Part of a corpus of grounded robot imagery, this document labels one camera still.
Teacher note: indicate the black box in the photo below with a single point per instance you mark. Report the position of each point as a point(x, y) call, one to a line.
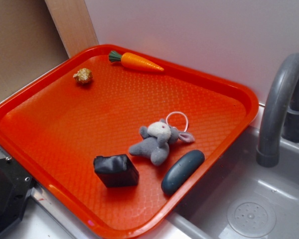
point(116, 171)

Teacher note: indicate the grey plush bunny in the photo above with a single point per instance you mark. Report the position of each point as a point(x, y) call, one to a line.
point(157, 139)

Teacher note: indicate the orange plastic tray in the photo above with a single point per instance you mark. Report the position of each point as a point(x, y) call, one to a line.
point(55, 128)

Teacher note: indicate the dark blue oval soap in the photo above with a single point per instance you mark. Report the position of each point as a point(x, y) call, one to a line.
point(181, 170)

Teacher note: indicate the orange toy carrot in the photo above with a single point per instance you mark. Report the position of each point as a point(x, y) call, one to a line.
point(134, 62)

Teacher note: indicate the golden crumpled ball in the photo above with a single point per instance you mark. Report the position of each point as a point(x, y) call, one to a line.
point(83, 76)

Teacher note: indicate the grey toy sink basin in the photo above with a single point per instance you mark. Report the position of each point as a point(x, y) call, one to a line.
point(239, 199)

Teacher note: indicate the light wooden board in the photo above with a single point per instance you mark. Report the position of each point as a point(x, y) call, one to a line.
point(73, 24)

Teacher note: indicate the grey toy faucet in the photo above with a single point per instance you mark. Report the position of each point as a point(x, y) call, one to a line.
point(281, 113)

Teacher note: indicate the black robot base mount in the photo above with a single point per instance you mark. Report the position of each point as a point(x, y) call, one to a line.
point(15, 189)

